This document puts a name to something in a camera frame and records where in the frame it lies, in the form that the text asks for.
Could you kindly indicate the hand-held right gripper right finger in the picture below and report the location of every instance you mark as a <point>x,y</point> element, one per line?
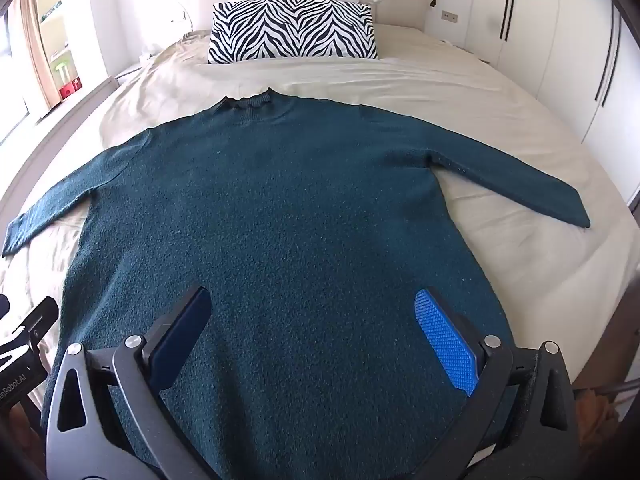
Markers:
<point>445,342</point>

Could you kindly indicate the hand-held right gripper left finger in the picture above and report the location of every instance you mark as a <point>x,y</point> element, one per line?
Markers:
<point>186,332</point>

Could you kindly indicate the white shelf unit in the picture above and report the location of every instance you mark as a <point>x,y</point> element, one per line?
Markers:
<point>75,20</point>

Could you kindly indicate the white wall socket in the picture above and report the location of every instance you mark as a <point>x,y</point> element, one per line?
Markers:
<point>449,16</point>

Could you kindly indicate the bed with beige sheet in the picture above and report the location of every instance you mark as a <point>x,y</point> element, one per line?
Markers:
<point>425,85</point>

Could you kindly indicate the dark teal knit sweater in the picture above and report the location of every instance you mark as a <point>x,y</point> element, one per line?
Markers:
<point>300,235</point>

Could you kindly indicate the small green object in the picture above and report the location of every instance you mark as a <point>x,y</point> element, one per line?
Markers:
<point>62,71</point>

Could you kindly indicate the peach curtain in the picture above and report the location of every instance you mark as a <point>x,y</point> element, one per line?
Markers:
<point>35,45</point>

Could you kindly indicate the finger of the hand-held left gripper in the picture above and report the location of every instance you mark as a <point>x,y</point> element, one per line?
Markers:
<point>40,320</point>

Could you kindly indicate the zebra print pillow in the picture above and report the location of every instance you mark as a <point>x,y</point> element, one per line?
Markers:
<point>290,30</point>

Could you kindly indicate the white nightstand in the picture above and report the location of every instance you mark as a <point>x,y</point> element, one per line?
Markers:
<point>129,72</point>

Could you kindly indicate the red box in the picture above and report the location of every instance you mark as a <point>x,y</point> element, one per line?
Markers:
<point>70,91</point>

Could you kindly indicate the white wardrobe doors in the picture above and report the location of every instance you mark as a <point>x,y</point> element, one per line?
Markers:
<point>550,35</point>

